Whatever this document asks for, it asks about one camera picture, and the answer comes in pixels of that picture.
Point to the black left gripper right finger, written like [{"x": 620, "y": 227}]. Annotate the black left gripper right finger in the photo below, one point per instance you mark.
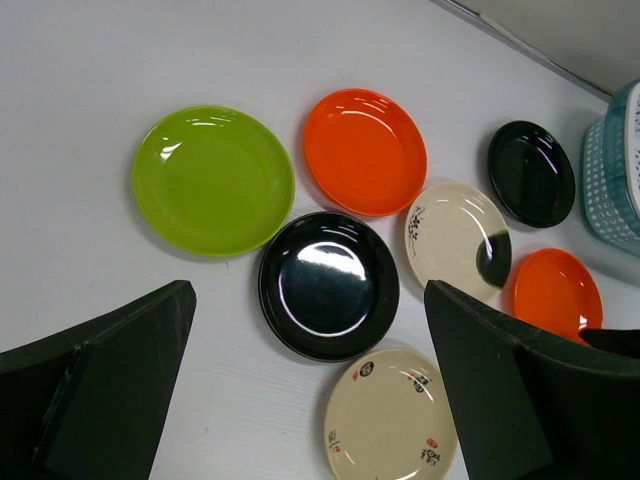
[{"x": 528, "y": 404}]

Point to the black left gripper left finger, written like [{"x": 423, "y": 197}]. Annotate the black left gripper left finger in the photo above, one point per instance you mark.
[{"x": 91, "y": 401}]

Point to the small orange plate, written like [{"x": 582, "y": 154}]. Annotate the small orange plate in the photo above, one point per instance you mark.
[{"x": 555, "y": 292}]

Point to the cream plate with red marks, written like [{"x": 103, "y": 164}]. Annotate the cream plate with red marks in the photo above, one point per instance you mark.
[{"x": 388, "y": 417}]

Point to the cream plate with black patch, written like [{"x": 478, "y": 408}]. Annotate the cream plate with black patch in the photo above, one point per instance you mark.
[{"x": 455, "y": 233}]

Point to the large black plate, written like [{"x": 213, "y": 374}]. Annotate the large black plate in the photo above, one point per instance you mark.
[{"x": 328, "y": 287}]

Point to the small black plate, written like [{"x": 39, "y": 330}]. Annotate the small black plate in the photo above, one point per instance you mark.
[{"x": 531, "y": 174}]

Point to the green plate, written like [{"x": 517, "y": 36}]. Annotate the green plate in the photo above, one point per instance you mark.
[{"x": 213, "y": 181}]

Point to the large orange plate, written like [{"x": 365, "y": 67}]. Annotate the large orange plate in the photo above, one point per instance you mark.
[{"x": 365, "y": 152}]

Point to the white and teal plastic bin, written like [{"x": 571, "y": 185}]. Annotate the white and teal plastic bin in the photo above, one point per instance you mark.
[{"x": 610, "y": 172}]

